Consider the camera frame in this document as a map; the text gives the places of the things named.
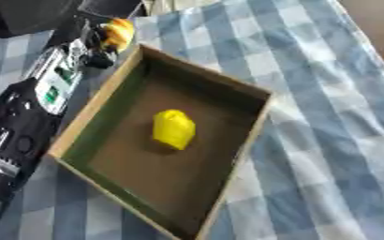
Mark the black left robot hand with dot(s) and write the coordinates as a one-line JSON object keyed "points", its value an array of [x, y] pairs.
{"points": [[98, 47]]}

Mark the yellow orange toy fruit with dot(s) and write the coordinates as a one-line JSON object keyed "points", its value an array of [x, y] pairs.
{"points": [[119, 33]]}

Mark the black object beyond table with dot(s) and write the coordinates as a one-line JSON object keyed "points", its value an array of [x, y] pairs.
{"points": [[42, 14]]}

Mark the tan cardboard box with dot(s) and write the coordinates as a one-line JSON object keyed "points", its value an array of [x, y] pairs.
{"points": [[162, 150]]}

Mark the yellow faceted block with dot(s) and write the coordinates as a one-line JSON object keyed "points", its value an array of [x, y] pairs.
{"points": [[173, 128]]}

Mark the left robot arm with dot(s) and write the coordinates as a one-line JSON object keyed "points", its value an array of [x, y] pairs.
{"points": [[26, 118]]}

